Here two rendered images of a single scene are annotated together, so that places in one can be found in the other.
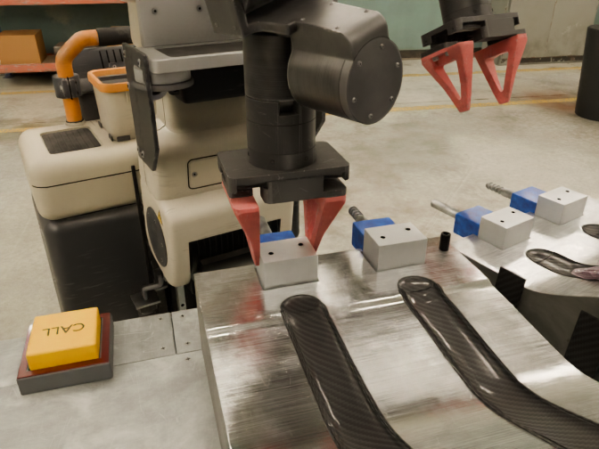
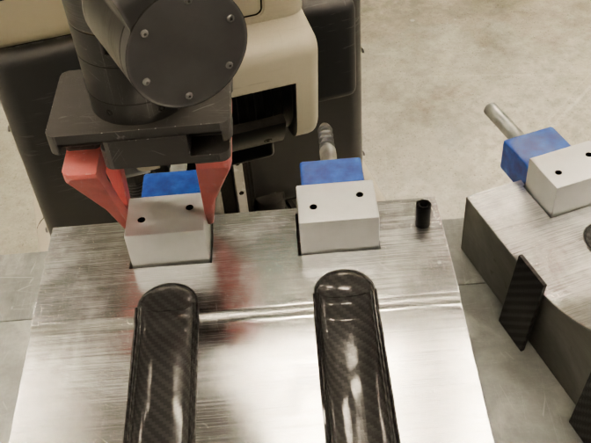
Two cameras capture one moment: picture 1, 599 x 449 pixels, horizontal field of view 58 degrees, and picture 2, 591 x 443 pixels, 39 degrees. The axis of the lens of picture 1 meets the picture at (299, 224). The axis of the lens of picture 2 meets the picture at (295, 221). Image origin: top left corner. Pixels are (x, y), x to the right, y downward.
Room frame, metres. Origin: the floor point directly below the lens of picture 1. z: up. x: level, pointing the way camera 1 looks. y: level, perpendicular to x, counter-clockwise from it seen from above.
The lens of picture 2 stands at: (0.07, -0.18, 1.28)
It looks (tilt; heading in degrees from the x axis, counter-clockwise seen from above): 44 degrees down; 17
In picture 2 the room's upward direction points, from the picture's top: 5 degrees counter-clockwise
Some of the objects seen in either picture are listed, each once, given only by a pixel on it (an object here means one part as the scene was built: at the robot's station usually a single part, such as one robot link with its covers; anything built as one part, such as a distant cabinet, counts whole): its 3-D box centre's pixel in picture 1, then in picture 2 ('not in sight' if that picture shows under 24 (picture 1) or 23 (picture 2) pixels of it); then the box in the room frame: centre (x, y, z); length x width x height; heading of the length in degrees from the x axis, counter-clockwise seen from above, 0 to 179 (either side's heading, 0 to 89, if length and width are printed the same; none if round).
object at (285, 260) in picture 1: (274, 248); (176, 195); (0.47, 0.03, 0.89); 0.13 x 0.05 x 0.05; 16
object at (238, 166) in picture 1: (281, 137); (134, 68); (0.43, 0.02, 1.02); 0.10 x 0.07 x 0.07; 106
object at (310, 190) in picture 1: (296, 211); (178, 163); (0.43, 0.00, 0.95); 0.07 x 0.07 x 0.09; 16
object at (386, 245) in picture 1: (373, 234); (331, 183); (0.50, -0.08, 0.89); 0.13 x 0.05 x 0.05; 16
